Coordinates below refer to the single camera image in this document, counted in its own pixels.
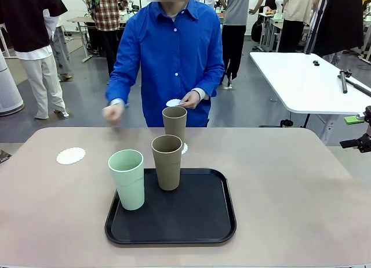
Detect light green tall cup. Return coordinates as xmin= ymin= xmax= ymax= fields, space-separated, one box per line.
xmin=108 ymin=149 xmax=145 ymax=211

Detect person black top white trousers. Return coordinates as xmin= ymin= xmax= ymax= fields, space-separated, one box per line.
xmin=0 ymin=0 xmax=73 ymax=119

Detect grey office desk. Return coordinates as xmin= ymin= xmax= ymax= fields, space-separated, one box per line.
xmin=67 ymin=16 xmax=98 ymax=63

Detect person in blue shirt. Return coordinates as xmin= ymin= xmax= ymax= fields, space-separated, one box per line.
xmin=106 ymin=0 xmax=226 ymax=128

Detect white folding table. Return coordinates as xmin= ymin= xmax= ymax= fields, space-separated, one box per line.
xmin=249 ymin=50 xmax=371 ymax=115

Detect person in beige top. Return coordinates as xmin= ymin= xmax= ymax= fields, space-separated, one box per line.
xmin=279 ymin=0 xmax=324 ymax=53

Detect person's left forearm blue sleeve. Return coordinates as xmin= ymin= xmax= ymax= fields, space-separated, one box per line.
xmin=194 ymin=72 xmax=226 ymax=100

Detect person in plaid shirt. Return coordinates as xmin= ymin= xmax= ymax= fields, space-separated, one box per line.
xmin=83 ymin=0 xmax=130 ymax=85

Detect black tripod pole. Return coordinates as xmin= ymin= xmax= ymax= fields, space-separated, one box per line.
xmin=303 ymin=0 xmax=330 ymax=54

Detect dark item on floor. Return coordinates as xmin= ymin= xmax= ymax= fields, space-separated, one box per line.
xmin=0 ymin=148 xmax=13 ymax=164

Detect black plastic serving tray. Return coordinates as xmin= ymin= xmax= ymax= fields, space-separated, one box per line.
xmin=104 ymin=167 xmax=238 ymax=245

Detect person's right hand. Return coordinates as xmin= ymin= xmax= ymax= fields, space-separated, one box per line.
xmin=101 ymin=104 xmax=124 ymax=126

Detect long black bar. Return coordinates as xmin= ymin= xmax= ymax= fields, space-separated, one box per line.
xmin=344 ymin=76 xmax=371 ymax=97

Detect black bag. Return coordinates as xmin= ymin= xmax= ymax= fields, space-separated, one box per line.
xmin=250 ymin=19 xmax=263 ymax=43

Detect white cylindrical air purifier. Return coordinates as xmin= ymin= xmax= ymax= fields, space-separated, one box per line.
xmin=0 ymin=50 xmax=26 ymax=117

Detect person's left hand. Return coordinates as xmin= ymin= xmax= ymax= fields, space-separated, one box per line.
xmin=178 ymin=90 xmax=202 ymax=110

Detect black metal rod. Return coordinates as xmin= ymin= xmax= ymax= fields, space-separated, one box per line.
xmin=337 ymin=70 xmax=353 ymax=94

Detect brown tall cup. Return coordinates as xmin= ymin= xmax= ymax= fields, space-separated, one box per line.
xmin=151 ymin=134 xmax=183 ymax=191
xmin=161 ymin=106 xmax=188 ymax=153

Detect person's right forearm blue sleeve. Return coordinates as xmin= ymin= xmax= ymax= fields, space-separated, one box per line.
xmin=106 ymin=70 xmax=131 ymax=107

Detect person grey top black trousers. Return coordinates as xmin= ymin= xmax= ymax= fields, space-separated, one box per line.
xmin=219 ymin=0 xmax=266 ymax=89

